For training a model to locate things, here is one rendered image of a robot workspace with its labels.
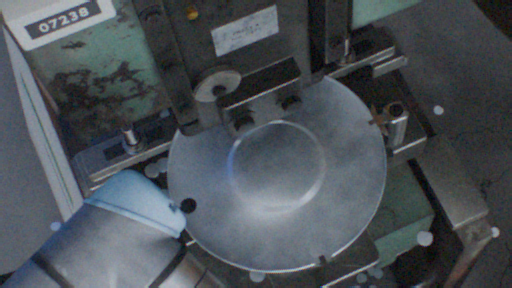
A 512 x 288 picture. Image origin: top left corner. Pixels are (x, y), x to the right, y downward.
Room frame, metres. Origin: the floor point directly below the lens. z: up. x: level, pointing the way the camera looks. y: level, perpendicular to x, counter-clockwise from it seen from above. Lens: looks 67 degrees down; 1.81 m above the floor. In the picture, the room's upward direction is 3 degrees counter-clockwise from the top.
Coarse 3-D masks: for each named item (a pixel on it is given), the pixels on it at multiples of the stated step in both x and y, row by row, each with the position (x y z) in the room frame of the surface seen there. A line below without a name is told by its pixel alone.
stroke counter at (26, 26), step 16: (0, 0) 0.32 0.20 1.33; (16, 0) 0.32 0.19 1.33; (32, 0) 0.32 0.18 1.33; (48, 0) 0.32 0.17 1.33; (64, 0) 0.32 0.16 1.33; (80, 0) 0.32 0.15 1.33; (96, 0) 0.33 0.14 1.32; (16, 16) 0.31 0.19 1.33; (32, 16) 0.31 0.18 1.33; (48, 16) 0.31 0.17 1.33; (64, 16) 0.32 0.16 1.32; (80, 16) 0.32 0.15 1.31; (96, 16) 0.33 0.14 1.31; (112, 16) 0.33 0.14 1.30; (16, 32) 0.31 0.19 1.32; (32, 32) 0.31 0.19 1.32; (48, 32) 0.31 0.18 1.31; (64, 32) 0.32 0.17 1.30; (32, 48) 0.31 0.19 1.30
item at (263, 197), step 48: (336, 96) 0.51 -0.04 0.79; (192, 144) 0.45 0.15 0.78; (240, 144) 0.45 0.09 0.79; (288, 144) 0.44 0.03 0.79; (336, 144) 0.44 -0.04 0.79; (192, 192) 0.38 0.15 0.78; (240, 192) 0.38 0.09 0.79; (288, 192) 0.37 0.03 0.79; (336, 192) 0.37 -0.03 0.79; (240, 240) 0.32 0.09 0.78; (288, 240) 0.31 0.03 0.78; (336, 240) 0.31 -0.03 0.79
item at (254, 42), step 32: (192, 0) 0.44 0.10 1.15; (224, 0) 0.45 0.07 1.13; (256, 0) 0.46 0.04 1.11; (288, 0) 0.47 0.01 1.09; (192, 32) 0.43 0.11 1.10; (224, 32) 0.44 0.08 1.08; (256, 32) 0.46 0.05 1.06; (288, 32) 0.47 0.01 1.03; (192, 64) 0.43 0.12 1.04; (224, 64) 0.44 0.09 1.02; (256, 64) 0.46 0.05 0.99; (288, 64) 0.46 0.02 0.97; (224, 96) 0.42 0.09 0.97; (256, 96) 0.42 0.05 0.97; (288, 96) 0.43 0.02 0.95
